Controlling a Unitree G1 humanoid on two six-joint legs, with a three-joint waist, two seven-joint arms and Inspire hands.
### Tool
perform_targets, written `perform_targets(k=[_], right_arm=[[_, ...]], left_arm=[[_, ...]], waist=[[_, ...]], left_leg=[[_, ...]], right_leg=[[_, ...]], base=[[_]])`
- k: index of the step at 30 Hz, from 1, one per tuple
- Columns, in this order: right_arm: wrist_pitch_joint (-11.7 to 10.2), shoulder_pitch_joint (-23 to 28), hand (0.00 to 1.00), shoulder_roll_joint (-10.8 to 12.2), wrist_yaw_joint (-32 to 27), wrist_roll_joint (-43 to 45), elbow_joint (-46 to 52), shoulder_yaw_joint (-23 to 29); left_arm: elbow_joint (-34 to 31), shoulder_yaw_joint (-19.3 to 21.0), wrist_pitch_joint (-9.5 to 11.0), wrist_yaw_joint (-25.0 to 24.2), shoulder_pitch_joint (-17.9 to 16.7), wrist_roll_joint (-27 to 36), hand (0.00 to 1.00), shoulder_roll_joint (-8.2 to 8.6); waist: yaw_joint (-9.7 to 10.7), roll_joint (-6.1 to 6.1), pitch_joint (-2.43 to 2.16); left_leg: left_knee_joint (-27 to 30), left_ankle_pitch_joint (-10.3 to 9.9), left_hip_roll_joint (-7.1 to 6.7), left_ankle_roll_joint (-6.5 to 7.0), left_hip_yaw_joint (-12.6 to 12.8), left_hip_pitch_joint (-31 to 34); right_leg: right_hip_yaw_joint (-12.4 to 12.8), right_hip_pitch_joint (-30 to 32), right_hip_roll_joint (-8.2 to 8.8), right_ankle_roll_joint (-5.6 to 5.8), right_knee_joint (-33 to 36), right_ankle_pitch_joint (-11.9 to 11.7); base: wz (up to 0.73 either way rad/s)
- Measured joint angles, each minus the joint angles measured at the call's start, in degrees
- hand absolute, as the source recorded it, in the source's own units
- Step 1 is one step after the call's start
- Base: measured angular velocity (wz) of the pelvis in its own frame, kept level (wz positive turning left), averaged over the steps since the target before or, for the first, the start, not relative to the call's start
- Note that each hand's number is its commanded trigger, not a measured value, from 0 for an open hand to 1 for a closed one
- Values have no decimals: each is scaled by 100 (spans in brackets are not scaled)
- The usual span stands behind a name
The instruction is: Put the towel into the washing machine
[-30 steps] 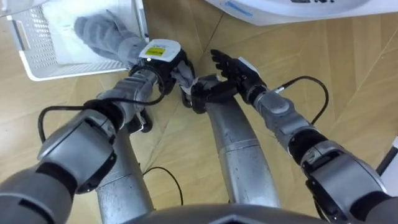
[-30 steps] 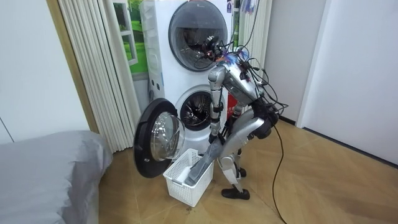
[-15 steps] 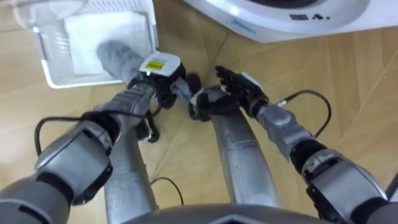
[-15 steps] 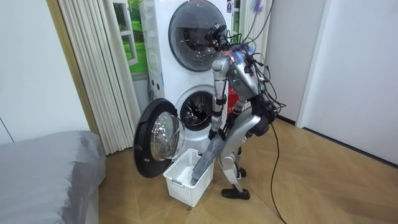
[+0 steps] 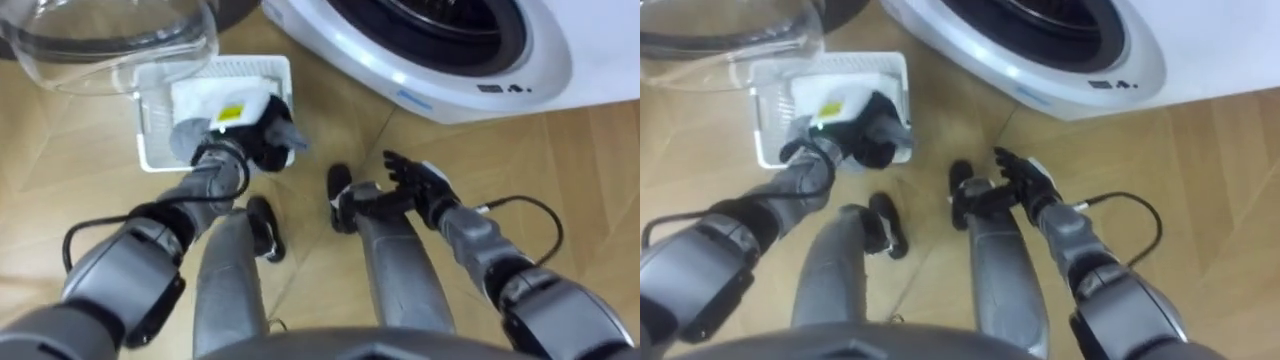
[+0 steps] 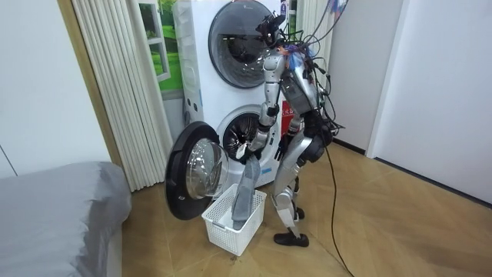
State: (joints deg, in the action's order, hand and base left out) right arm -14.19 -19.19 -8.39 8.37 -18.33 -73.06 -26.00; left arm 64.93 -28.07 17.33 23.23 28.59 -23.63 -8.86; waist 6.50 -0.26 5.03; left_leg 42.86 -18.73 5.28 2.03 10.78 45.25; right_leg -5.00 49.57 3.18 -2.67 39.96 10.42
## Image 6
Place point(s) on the grey bed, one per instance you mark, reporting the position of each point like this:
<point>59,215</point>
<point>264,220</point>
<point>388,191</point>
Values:
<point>50,219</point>

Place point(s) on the robot body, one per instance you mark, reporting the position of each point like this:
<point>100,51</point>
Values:
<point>300,88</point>

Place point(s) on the round black washing machine door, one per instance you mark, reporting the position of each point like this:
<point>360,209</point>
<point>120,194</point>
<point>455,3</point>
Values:
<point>180,169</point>

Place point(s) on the white plastic laundry basket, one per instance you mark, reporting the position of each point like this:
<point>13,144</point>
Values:
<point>230,238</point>

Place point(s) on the robot legs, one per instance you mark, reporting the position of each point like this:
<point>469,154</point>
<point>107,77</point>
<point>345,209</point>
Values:
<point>288,169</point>

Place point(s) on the white pleated curtain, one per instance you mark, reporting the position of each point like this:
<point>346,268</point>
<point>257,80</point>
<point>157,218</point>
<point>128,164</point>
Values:
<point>301,23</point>

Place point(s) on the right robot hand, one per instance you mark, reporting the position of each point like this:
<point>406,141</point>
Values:
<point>283,148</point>

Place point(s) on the red paper label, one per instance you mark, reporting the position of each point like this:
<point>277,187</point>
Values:
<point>286,111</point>

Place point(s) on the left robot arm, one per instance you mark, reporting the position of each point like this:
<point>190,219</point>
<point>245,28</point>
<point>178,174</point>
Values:
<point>273,84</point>

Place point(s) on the grey cloth garment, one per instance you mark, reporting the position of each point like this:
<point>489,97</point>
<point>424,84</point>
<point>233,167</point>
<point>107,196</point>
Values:
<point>246,192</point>

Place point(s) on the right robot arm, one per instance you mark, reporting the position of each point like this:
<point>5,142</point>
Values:
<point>295,125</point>

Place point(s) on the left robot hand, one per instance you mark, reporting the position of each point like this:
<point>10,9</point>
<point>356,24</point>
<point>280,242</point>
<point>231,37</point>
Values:
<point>246,153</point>

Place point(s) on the beige pleated curtain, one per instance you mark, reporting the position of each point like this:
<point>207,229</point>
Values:
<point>111,96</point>

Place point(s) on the white stacked washing machines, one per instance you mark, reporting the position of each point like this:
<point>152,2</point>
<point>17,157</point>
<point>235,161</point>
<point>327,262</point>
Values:
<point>203,77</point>

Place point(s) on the window scenery wall poster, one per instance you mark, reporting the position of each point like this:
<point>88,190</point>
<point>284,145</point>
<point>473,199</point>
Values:
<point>169,50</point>

